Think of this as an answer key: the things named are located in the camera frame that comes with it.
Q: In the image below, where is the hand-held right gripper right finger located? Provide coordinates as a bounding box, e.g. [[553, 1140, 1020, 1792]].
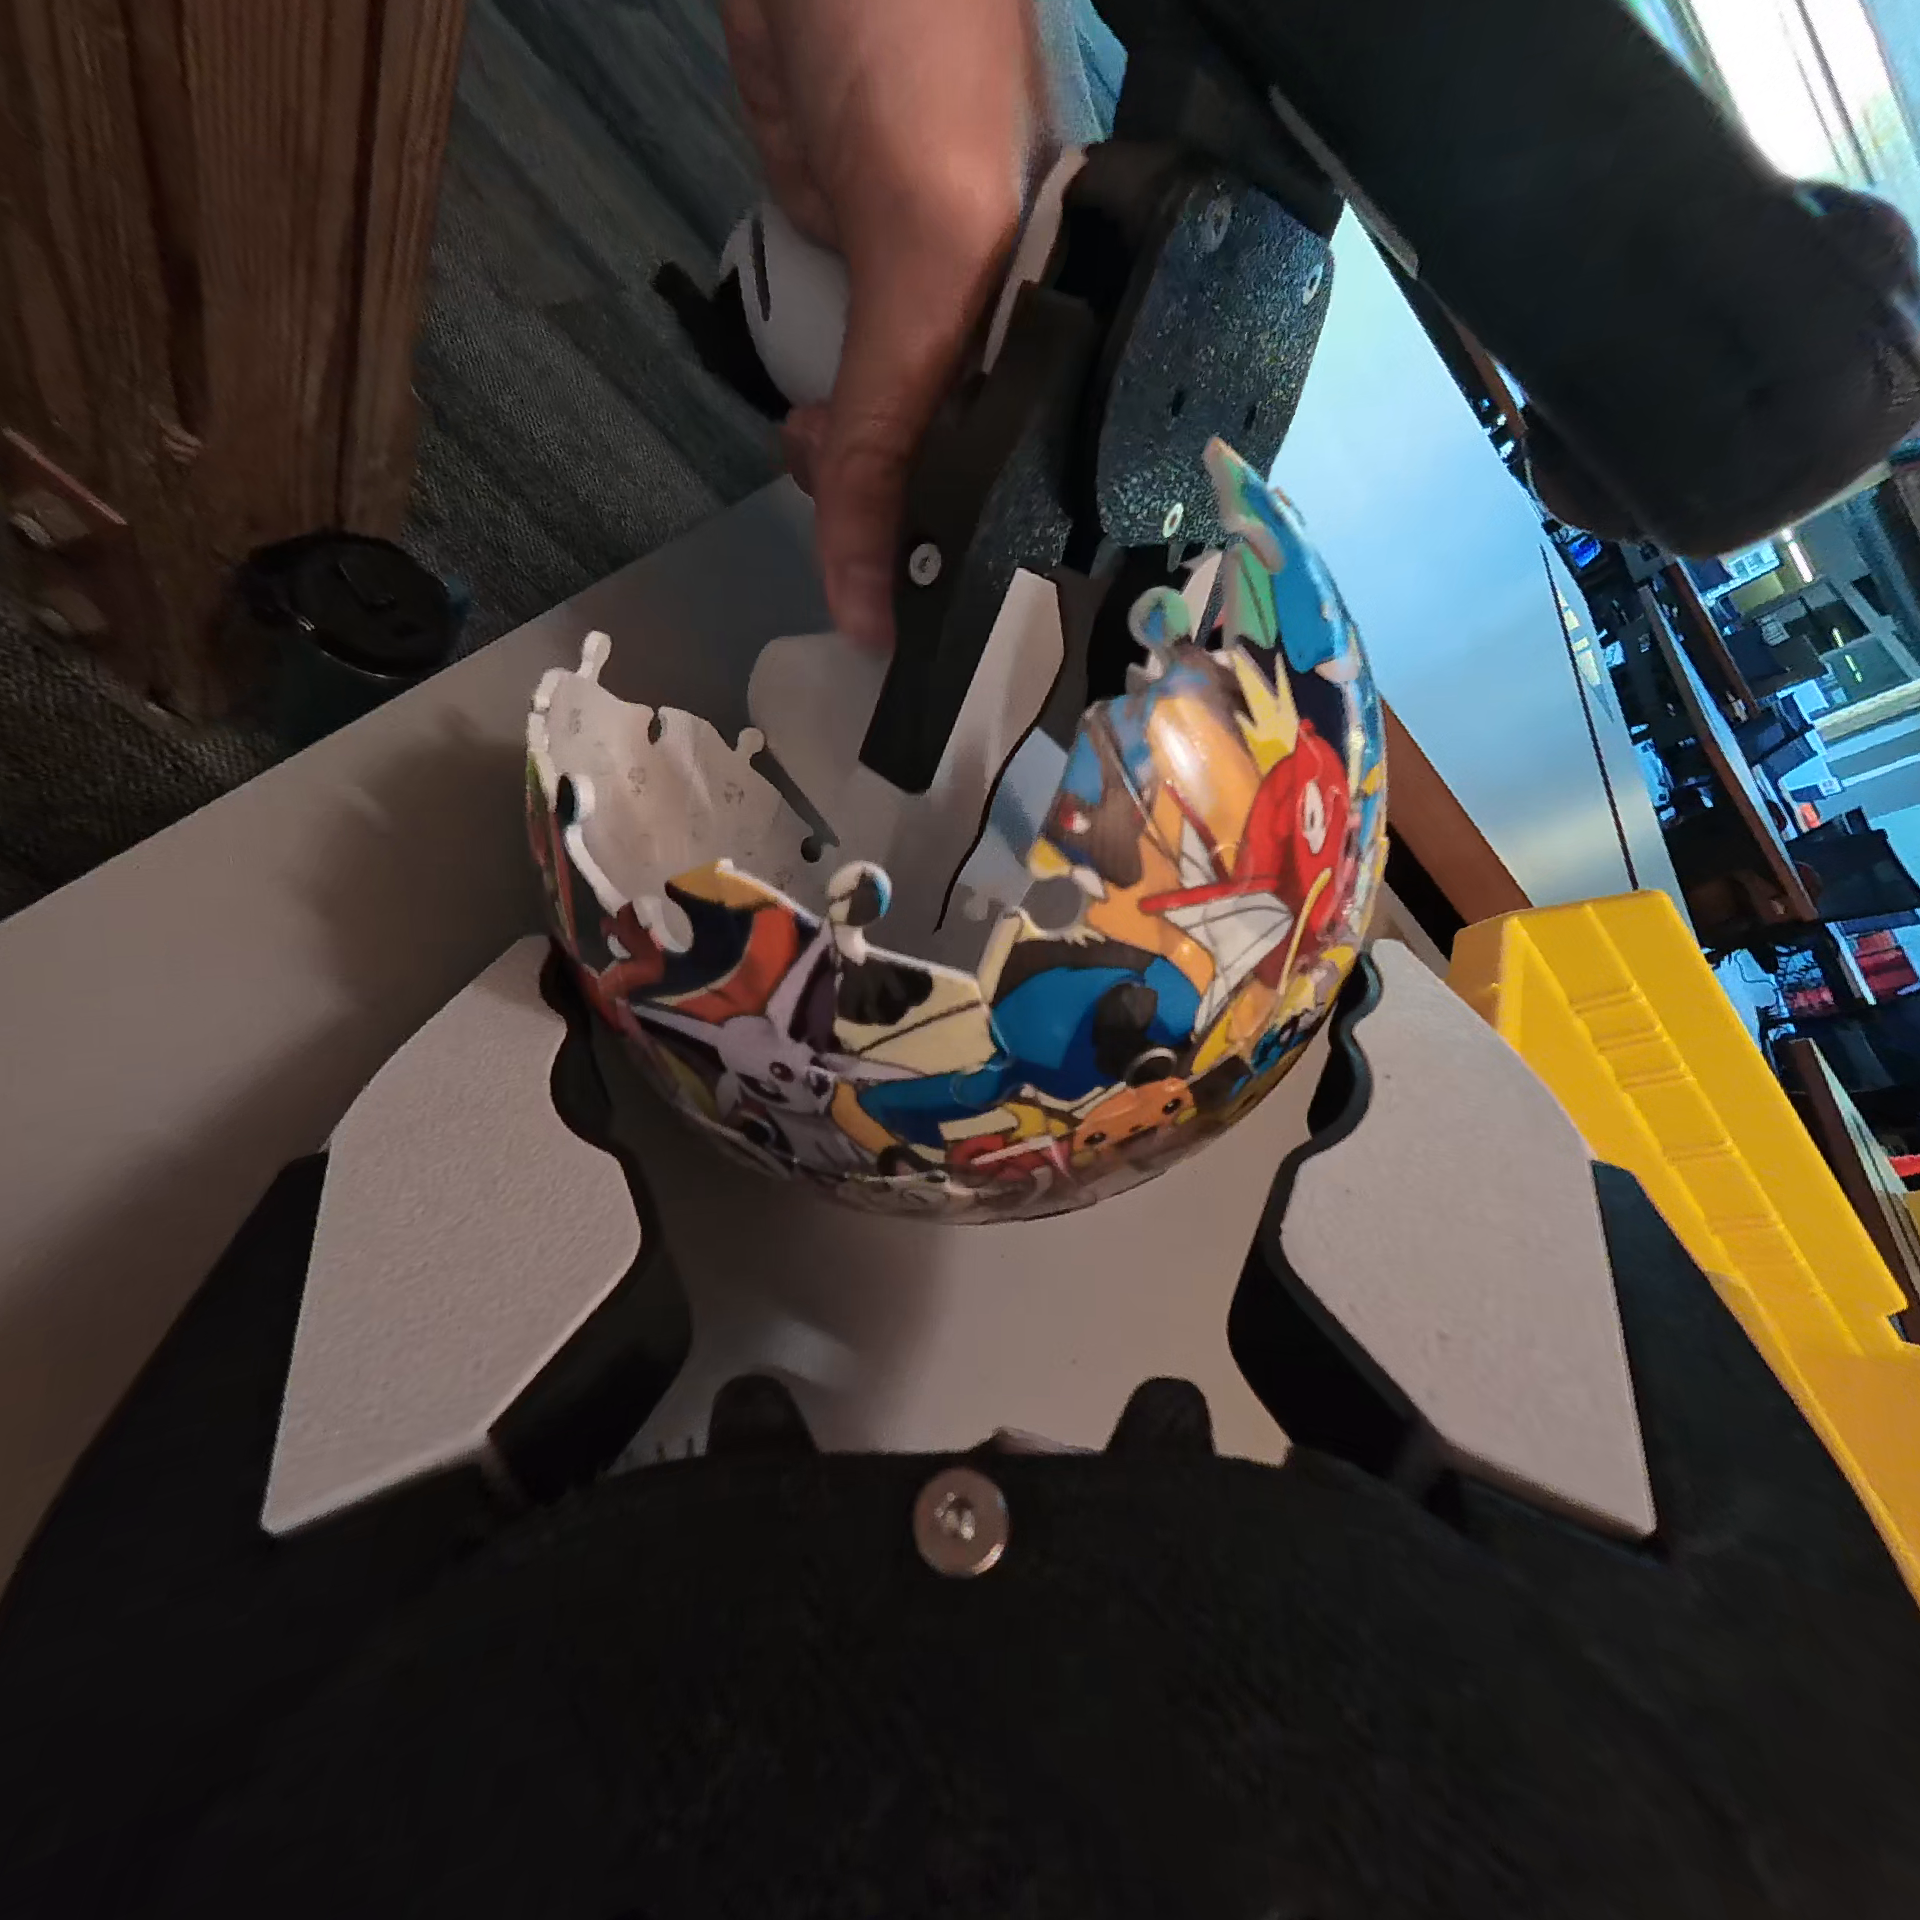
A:
[[1231, 934, 1659, 1553]]

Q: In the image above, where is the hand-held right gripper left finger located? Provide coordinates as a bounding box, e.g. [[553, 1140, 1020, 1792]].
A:
[[260, 934, 698, 1538]]

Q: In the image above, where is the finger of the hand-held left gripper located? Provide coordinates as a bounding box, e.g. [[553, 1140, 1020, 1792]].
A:
[[926, 560, 1084, 932], [954, 707, 1084, 918]]

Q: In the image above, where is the partly built puzzle ball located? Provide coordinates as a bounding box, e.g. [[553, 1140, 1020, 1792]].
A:
[[527, 436, 1390, 1231]]

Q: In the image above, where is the person's left hand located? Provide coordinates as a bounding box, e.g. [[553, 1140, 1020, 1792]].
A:
[[720, 0, 1062, 656]]

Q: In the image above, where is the yellow plastic bin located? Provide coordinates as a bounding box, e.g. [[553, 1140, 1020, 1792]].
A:
[[1448, 884, 1920, 1606]]

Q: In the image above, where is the dark padded bar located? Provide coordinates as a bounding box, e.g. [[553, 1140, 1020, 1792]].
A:
[[1185, 0, 1920, 560]]

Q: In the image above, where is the dark travel mug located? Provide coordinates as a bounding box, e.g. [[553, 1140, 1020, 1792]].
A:
[[226, 532, 477, 744]]

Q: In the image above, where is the dark storage shelf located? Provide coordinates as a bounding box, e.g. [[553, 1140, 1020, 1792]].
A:
[[1544, 450, 1920, 1201]]

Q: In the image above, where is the wooden cabinet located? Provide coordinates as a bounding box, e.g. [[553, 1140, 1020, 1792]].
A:
[[0, 0, 466, 726]]

